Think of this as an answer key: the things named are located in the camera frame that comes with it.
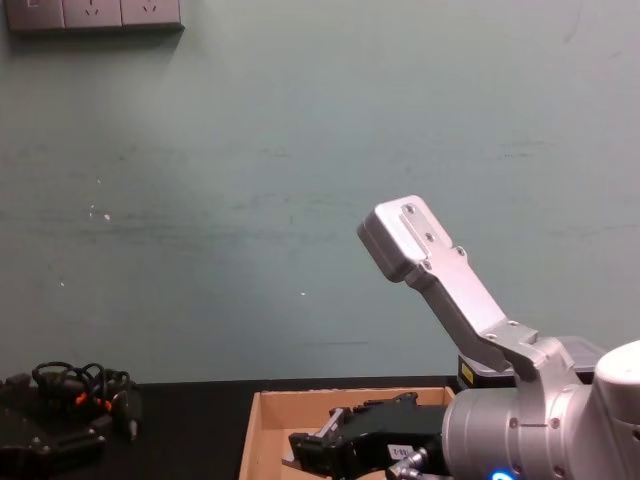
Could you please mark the black table cloth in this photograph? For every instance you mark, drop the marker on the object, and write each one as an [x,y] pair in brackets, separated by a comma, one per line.
[195,430]

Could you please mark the dark case with yellow label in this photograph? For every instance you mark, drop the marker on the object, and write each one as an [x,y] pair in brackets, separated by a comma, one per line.
[470,372]

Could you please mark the shallow brown cardboard tray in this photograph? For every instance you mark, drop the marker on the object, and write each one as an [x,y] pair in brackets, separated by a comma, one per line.
[265,430]

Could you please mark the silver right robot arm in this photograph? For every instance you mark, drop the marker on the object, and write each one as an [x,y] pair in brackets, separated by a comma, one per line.
[505,430]

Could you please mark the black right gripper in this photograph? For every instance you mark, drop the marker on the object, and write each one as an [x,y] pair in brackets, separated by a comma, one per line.
[395,430]

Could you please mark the grey wall socket panel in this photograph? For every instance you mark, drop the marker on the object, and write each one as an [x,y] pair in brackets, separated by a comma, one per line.
[95,12]

